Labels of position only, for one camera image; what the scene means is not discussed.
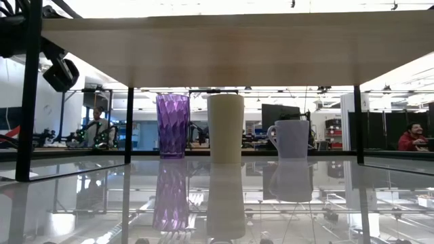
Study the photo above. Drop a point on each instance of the purple faceted plastic cup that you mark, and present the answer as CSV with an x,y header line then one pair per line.
x,y
172,125

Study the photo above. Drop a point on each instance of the tall cream cup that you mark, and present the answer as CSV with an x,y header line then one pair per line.
x,y
225,128

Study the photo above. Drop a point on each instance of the lavender mug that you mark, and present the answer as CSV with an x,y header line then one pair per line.
x,y
293,139

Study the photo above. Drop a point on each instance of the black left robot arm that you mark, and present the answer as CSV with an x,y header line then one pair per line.
x,y
13,34

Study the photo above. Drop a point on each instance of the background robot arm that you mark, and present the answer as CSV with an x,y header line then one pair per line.
x,y
103,137
200,133

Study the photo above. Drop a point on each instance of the wooden shelf with black legs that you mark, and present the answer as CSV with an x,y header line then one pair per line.
x,y
237,51

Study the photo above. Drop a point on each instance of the person in light top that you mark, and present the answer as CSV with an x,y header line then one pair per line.
x,y
96,130

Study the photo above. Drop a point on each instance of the red and white object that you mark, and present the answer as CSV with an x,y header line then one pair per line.
x,y
12,133

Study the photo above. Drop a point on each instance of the black computer monitor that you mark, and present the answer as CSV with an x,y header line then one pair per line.
x,y
278,113

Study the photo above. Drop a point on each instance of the rack with red bins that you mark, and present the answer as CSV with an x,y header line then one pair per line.
x,y
334,133

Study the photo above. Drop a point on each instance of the white pillar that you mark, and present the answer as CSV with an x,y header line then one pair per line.
x,y
347,118

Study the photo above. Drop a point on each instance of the black partition panels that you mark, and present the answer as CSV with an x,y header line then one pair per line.
x,y
390,130

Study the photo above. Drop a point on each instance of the person in red top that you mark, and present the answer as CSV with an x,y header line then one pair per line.
x,y
410,139

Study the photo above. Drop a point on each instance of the black workcell frame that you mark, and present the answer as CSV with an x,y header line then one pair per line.
x,y
110,115
213,91

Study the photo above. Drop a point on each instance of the black table frame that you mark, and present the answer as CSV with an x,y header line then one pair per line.
x,y
84,153

